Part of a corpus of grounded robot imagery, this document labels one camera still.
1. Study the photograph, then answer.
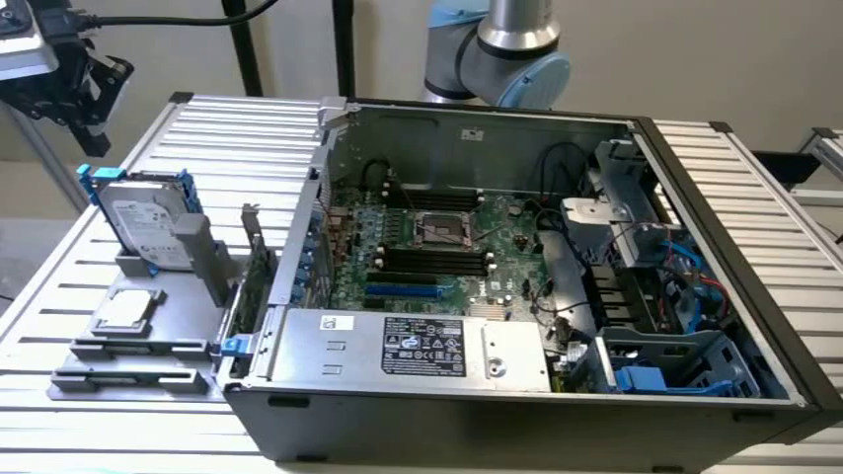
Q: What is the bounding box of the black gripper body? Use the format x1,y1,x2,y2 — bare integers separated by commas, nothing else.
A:
0,41,136,130

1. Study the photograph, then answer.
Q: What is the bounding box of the black camera cable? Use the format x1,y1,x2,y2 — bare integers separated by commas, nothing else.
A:
39,0,273,30

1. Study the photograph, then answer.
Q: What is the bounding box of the green graphics card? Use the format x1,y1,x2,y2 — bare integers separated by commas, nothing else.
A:
226,201,279,338

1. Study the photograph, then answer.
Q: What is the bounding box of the blue wire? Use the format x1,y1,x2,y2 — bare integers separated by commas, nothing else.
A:
662,235,734,330

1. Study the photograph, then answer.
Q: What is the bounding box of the black open PC case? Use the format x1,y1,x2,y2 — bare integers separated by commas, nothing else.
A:
216,95,843,463

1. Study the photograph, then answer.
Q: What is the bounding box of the black expansion slot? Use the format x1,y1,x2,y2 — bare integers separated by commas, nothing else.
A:
366,274,441,287

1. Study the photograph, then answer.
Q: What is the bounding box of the aluminium slat side table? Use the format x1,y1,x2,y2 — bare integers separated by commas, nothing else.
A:
787,126,843,206

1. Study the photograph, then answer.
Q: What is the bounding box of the blue expansion slot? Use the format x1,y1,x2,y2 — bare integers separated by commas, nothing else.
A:
365,284,442,301

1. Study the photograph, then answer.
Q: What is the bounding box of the silver power supply unit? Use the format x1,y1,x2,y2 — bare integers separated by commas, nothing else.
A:
265,307,554,394

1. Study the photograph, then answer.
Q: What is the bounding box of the grey disk bay blue latch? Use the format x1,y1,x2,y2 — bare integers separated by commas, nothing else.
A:
594,326,771,397

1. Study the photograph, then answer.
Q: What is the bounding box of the black stand pole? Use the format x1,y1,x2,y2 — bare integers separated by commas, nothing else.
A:
220,0,266,98
331,0,359,98

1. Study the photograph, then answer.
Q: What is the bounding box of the black looped wire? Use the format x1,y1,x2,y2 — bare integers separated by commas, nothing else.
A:
541,141,589,199

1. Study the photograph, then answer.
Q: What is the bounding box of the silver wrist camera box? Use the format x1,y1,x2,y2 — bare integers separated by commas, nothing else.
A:
0,27,63,82

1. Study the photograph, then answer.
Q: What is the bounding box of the short black wire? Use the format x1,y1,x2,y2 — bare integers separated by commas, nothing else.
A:
361,157,391,193

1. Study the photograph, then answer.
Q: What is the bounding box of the CPU socket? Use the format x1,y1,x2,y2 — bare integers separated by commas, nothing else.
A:
410,210,481,249

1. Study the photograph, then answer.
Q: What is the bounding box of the grey metal disk bay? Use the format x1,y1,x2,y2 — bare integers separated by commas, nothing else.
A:
558,137,687,271

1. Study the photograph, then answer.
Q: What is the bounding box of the blue disk caddy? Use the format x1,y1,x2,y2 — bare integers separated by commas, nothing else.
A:
76,164,210,276

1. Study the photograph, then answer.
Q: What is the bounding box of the green motherboard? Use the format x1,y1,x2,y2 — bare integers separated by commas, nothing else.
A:
327,189,591,350

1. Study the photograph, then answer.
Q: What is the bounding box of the silver hard disk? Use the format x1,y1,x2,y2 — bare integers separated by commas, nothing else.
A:
100,181,194,272

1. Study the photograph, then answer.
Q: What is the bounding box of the grey parts rack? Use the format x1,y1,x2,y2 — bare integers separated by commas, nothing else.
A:
46,214,247,397

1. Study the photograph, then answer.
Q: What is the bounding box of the aluminium frame post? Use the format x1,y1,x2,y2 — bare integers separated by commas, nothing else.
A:
11,104,88,211

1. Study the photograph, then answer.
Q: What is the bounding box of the red wire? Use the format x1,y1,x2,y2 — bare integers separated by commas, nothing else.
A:
663,240,727,303

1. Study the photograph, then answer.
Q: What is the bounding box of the small gold heatsink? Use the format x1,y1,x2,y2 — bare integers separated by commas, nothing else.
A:
470,302,514,323

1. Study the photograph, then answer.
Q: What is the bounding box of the silver CPU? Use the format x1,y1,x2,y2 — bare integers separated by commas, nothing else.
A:
94,289,168,331

